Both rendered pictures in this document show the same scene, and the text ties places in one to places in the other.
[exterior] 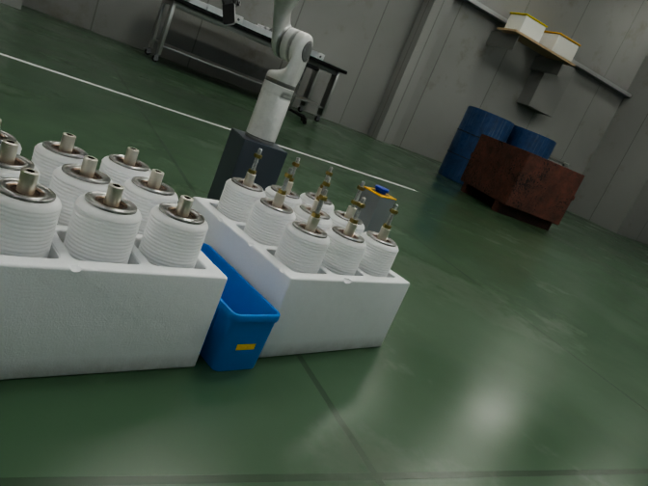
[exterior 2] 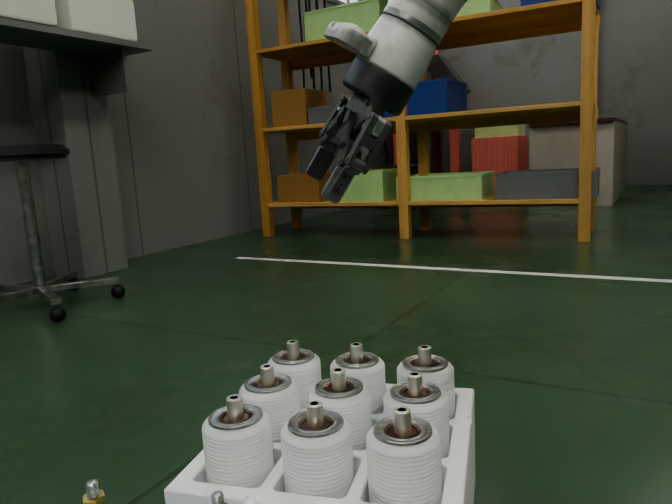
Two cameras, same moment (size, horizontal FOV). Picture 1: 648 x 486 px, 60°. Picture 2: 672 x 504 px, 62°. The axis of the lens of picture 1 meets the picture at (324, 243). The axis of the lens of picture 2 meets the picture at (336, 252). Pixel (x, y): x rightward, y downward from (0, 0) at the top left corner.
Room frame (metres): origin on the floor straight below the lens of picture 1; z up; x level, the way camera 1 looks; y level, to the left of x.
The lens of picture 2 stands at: (1.60, 0.03, 0.61)
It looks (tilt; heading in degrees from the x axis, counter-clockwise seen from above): 10 degrees down; 153
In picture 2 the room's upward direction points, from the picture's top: 3 degrees counter-clockwise
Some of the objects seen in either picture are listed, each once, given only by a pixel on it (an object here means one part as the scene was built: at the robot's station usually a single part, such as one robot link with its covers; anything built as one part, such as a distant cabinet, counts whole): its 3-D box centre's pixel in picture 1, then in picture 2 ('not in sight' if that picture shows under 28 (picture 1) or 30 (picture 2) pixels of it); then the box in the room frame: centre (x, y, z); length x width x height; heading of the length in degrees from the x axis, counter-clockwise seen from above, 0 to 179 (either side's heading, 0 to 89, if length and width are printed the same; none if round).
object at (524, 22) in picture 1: (525, 27); not in sight; (9.38, -1.56, 2.37); 0.48 x 0.40 x 0.27; 122
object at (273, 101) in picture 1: (269, 112); not in sight; (1.67, 0.30, 0.39); 0.09 x 0.09 x 0.17; 32
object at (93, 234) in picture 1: (94, 257); (272, 436); (0.79, 0.31, 0.16); 0.10 x 0.10 x 0.18
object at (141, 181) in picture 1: (153, 186); (315, 423); (0.95, 0.32, 0.25); 0.08 x 0.08 x 0.01
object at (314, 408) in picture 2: (155, 179); (315, 414); (0.95, 0.32, 0.26); 0.02 x 0.02 x 0.03
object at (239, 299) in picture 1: (209, 301); not in sight; (1.02, 0.16, 0.06); 0.30 x 0.11 x 0.12; 47
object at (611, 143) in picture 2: not in sight; (583, 159); (-2.69, 5.42, 0.40); 2.30 x 0.74 x 0.80; 122
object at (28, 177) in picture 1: (27, 181); (293, 350); (0.70, 0.40, 0.26); 0.02 x 0.02 x 0.03
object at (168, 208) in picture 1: (181, 213); (235, 417); (0.87, 0.23, 0.25); 0.08 x 0.08 x 0.01
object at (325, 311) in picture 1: (289, 273); not in sight; (1.27, 0.05, 0.09); 0.39 x 0.39 x 0.18; 49
